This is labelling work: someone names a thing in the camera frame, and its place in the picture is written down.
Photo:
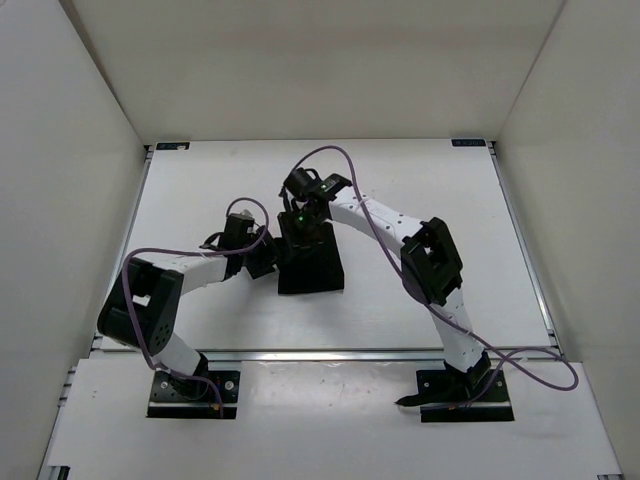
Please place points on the aluminium side rail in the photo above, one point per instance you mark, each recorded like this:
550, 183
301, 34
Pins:
541, 300
149, 150

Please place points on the black skirt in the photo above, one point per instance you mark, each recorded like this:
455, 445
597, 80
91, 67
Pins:
317, 269

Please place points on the left aluminium side rail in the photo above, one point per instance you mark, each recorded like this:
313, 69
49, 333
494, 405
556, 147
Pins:
149, 150

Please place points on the table label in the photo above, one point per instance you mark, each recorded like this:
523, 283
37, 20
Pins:
468, 142
172, 146

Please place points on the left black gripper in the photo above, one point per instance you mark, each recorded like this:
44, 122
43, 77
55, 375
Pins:
269, 259

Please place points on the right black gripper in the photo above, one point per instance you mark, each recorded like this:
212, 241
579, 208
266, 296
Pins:
296, 246

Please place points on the right table label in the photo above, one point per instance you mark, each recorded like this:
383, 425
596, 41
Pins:
468, 142

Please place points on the left table label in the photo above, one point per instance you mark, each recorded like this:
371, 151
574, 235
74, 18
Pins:
172, 146

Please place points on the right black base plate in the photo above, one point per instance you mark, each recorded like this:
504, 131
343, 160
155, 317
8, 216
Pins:
440, 400

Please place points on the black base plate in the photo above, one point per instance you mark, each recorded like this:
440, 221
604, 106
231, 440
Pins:
172, 398
440, 400

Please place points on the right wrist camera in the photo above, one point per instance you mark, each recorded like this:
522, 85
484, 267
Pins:
299, 183

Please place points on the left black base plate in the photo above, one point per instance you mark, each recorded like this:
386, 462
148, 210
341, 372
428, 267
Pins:
172, 398

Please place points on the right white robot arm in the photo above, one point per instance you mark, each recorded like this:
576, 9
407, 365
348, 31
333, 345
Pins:
429, 261

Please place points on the aluminium front rail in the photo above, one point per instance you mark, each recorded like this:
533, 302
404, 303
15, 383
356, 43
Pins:
326, 355

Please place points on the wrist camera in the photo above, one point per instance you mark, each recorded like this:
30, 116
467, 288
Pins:
245, 215
299, 183

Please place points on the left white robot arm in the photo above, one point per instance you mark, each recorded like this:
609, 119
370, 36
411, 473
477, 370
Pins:
141, 309

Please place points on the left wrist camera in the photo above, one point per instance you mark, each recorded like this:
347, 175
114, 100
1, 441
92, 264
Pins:
245, 215

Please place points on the right aluminium side rail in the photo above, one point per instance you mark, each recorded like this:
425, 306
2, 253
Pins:
541, 300

